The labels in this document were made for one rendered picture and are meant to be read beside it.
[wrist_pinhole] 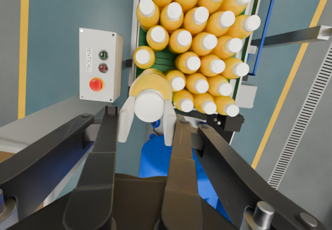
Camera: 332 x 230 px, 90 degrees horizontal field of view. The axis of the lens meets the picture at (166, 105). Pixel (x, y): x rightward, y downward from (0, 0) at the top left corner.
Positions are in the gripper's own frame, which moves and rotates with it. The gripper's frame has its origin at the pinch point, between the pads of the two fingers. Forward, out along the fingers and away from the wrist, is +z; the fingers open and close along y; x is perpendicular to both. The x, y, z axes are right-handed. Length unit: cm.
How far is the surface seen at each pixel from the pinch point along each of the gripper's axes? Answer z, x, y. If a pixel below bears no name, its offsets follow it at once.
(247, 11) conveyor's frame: 52, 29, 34
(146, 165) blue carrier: 25.6, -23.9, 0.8
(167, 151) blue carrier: 32.3, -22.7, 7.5
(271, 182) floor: 141, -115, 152
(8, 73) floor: 143, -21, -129
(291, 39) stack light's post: 42, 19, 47
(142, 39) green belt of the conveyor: 52, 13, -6
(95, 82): 31.2, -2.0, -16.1
